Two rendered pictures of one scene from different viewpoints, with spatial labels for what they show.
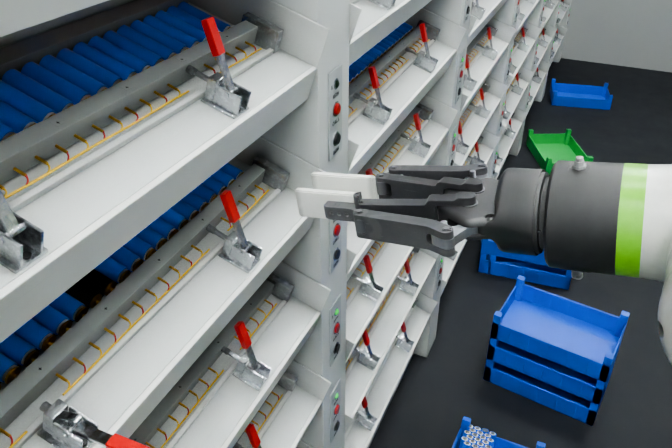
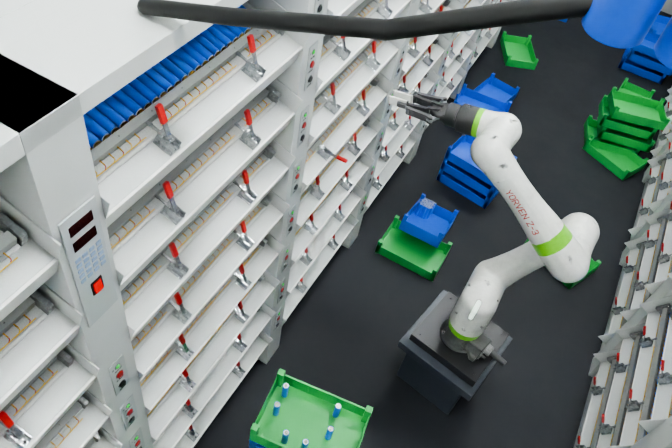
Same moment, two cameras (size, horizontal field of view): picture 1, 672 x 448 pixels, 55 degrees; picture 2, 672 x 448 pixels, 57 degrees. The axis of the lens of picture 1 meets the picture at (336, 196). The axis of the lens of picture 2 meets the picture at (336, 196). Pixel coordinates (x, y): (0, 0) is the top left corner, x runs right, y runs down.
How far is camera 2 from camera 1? 1.41 m
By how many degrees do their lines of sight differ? 16
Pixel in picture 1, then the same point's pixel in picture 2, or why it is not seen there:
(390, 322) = (396, 141)
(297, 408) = (359, 168)
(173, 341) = (345, 134)
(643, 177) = (482, 113)
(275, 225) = (372, 100)
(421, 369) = (405, 169)
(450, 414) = (416, 192)
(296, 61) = (392, 46)
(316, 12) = not seen: hidden behind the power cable
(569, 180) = (464, 110)
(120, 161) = (348, 85)
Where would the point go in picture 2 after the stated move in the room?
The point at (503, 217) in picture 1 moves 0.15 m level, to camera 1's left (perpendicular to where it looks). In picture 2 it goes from (446, 116) to (399, 108)
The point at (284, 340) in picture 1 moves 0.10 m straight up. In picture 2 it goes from (364, 140) to (369, 120)
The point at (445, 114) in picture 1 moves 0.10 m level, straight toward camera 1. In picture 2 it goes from (444, 42) to (441, 54)
